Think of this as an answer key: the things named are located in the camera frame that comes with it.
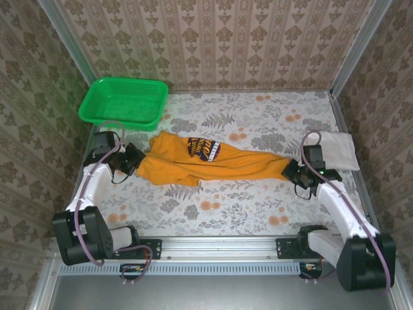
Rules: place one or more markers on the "orange printed t-shirt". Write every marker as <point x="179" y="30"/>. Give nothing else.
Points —
<point x="167" y="161"/>

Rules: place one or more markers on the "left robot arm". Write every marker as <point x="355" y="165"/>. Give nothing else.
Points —
<point x="93" y="184"/>

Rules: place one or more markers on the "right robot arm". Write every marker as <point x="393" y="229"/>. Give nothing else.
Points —
<point x="361" y="258"/>

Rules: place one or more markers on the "white folded t-shirt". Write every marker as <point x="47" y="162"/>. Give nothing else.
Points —
<point x="338" y="151"/>

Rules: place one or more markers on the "green plastic basket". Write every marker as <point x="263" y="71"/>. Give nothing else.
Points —
<point x="129" y="106"/>

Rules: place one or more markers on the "floral patterned table cover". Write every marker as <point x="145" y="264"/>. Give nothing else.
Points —
<point x="226" y="206"/>

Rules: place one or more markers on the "grey metal panel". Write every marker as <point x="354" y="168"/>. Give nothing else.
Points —
<point x="209" y="294"/>

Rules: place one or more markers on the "aluminium table edge rail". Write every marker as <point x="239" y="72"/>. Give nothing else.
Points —
<point x="83" y="174"/>
<point x="345" y="122"/>

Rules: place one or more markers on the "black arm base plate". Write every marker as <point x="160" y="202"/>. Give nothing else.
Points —
<point x="155" y="248"/>
<point x="284" y="248"/>

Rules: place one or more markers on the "aluminium mounting rail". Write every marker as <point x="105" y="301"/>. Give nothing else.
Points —
<point x="219" y="247"/>

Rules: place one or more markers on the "aluminium frame post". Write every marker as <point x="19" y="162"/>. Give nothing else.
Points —
<point x="358" y="48"/>
<point x="66" y="42"/>

